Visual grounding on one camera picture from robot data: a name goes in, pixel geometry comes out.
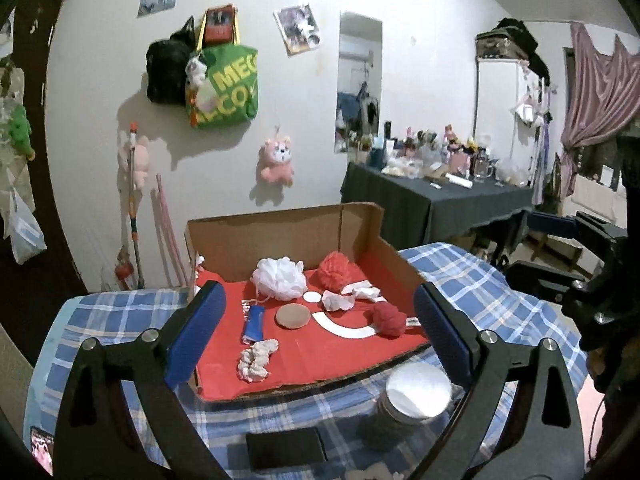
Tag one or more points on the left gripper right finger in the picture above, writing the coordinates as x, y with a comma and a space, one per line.
542, 437

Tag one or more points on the orange mop handle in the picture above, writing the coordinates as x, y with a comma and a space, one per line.
132, 204

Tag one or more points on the white plastic bag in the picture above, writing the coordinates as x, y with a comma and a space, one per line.
22, 228

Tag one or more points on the pink plush on wall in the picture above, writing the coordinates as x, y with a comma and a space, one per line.
276, 161

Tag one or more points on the dark green side table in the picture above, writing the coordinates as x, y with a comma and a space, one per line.
418, 213

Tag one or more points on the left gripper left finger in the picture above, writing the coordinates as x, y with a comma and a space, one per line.
95, 437

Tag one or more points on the black bag on wall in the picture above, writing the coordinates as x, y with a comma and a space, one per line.
166, 66

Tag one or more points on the red mesh bath pouf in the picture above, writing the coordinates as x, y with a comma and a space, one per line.
334, 272

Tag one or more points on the blue plaid tablecloth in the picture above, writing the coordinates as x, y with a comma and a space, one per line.
470, 284

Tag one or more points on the picture phone on table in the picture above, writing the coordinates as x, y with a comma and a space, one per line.
41, 445

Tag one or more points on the red framed picture in bag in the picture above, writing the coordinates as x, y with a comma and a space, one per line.
219, 26

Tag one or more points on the white mesh bath pouf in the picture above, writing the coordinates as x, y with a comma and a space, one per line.
281, 279

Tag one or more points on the photo collage on wall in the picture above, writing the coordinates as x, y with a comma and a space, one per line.
298, 28

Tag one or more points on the green tote bag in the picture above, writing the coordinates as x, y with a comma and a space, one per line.
221, 82

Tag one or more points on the small white fabric piece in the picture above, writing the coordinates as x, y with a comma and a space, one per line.
333, 302

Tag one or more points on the round tan powder puff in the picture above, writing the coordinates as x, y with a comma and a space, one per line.
292, 316

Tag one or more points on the white refrigerator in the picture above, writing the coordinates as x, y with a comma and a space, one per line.
508, 117

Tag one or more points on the large glass jar dark contents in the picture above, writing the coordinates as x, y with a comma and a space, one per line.
414, 395

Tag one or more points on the pink curtain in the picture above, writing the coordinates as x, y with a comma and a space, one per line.
605, 98

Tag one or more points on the wall mirror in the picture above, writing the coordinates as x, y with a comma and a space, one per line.
359, 83

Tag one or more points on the green plush on door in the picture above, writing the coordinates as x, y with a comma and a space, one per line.
20, 131

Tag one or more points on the cardboard box red lining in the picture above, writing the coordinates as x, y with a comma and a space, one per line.
333, 345

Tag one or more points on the pink pig plush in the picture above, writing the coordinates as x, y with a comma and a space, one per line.
135, 160

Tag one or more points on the black floral tin box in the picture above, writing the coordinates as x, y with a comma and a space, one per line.
285, 449

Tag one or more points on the white sachet packet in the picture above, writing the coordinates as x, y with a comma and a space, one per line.
366, 291

